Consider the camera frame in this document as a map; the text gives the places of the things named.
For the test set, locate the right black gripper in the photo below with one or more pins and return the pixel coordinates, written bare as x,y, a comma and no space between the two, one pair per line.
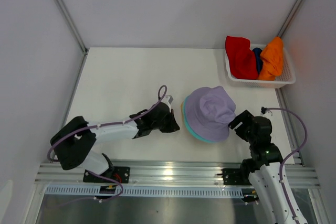
245,118

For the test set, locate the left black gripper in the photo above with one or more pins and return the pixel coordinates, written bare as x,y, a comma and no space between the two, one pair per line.
172,125

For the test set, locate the teal bucket hat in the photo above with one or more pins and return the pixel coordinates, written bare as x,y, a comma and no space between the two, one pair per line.
191,131

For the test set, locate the yellow bucket hat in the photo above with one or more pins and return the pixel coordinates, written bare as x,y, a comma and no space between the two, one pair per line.
182,110

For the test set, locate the lavender bucket hat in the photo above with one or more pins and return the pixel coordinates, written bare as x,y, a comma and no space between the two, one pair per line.
209,112

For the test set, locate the red bucket hat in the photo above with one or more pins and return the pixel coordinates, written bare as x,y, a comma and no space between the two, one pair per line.
242,60

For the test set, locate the orange bucket hat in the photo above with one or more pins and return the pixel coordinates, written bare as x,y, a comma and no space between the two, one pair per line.
272,58

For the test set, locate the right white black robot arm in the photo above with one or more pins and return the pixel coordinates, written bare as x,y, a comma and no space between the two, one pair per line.
265,169

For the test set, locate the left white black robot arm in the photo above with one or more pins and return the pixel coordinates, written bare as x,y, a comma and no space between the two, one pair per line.
72,145

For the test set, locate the white plastic basket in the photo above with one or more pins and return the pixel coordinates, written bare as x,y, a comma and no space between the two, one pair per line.
287,77

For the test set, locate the blue bucket hat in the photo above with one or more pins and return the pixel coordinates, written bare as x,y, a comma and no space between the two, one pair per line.
259,63

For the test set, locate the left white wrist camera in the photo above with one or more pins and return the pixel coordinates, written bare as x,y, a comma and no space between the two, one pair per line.
168,99

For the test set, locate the aluminium mounting rail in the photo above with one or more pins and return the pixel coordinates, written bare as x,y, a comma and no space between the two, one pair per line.
172,174

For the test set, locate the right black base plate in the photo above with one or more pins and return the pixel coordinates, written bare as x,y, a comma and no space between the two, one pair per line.
234,177

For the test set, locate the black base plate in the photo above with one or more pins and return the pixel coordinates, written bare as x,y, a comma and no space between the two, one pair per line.
120,173
234,177

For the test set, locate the white slotted cable duct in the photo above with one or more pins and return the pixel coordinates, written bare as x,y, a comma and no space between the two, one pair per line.
188,192

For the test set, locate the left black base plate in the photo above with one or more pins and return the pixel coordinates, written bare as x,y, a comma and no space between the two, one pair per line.
120,173

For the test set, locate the right aluminium corner post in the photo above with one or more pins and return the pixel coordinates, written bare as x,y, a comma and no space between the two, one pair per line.
290,17

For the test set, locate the aluminium corner post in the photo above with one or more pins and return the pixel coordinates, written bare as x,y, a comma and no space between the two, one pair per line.
60,4
290,17

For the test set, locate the left aluminium corner post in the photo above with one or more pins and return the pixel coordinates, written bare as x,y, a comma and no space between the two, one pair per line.
60,4

